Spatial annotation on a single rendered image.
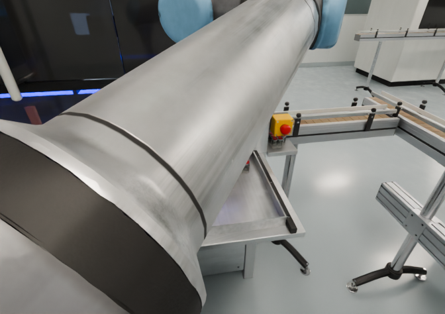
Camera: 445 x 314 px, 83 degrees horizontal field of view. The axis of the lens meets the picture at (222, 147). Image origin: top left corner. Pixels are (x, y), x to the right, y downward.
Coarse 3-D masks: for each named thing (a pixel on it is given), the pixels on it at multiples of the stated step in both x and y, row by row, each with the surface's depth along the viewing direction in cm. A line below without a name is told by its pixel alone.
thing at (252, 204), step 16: (256, 160) 94; (240, 176) 90; (256, 176) 90; (240, 192) 82; (256, 192) 82; (272, 192) 78; (224, 208) 76; (240, 208) 76; (256, 208) 76; (272, 208) 76; (224, 224) 67; (240, 224) 68; (256, 224) 69; (272, 224) 70
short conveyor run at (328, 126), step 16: (288, 112) 117; (304, 112) 119; (320, 112) 120; (336, 112) 125; (352, 112) 116; (368, 112) 117; (384, 112) 118; (304, 128) 113; (320, 128) 114; (336, 128) 115; (352, 128) 117; (368, 128) 117; (384, 128) 120
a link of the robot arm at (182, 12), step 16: (160, 0) 30; (176, 0) 30; (192, 0) 29; (208, 0) 29; (224, 0) 29; (240, 0) 29; (160, 16) 32; (176, 16) 31; (192, 16) 30; (208, 16) 30; (176, 32) 32; (192, 32) 31
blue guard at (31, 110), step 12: (0, 96) 76; (24, 96) 77; (36, 96) 78; (48, 96) 78; (60, 96) 79; (72, 96) 79; (84, 96) 80; (0, 108) 78; (12, 108) 78; (24, 108) 79; (36, 108) 79; (48, 108) 80; (60, 108) 81; (12, 120) 80; (24, 120) 81; (36, 120) 81; (48, 120) 82
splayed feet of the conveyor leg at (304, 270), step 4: (276, 240) 156; (280, 240) 156; (284, 240) 156; (284, 244) 155; (288, 244) 154; (288, 248) 153; (292, 248) 152; (292, 252) 152; (296, 252) 151; (296, 256) 151; (300, 256) 150; (300, 260) 150; (304, 260) 150; (304, 264) 149; (308, 264) 148; (300, 268) 153; (304, 268) 151; (308, 268) 153; (304, 272) 151; (308, 272) 151
